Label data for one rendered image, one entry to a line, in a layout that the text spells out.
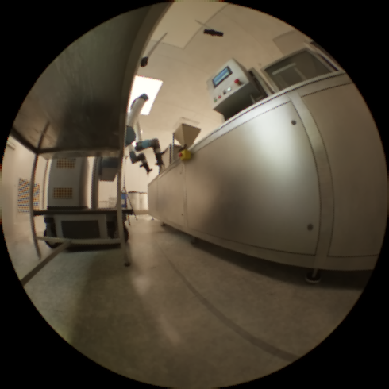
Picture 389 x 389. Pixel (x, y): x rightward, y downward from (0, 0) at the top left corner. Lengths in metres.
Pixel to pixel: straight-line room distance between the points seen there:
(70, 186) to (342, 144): 1.50
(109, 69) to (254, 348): 0.76
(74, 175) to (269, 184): 1.27
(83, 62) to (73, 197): 0.93
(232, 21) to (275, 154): 2.22
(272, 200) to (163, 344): 0.58
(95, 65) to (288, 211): 0.73
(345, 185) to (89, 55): 0.75
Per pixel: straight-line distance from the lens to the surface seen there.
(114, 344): 0.43
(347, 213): 0.48
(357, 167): 0.50
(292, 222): 0.48
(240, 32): 2.47
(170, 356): 0.38
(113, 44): 0.36
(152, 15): 0.31
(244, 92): 0.84
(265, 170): 0.51
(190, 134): 1.90
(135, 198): 4.07
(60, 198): 1.15
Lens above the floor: 0.36
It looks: 4 degrees up
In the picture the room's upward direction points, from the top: 3 degrees counter-clockwise
